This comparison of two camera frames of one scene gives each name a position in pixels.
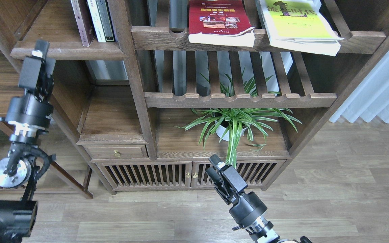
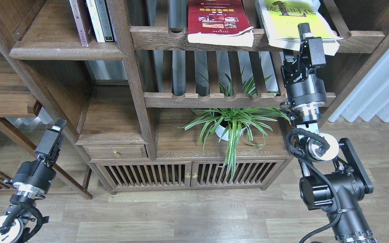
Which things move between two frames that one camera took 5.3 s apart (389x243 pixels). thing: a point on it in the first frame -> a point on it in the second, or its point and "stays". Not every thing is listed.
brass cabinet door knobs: x=195 y=176 stays
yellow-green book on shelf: x=300 y=25 stays
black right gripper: x=250 y=206 -> x=304 y=86
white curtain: x=385 y=92 stays
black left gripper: x=28 y=114 -> x=32 y=177
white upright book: x=97 y=21 stays
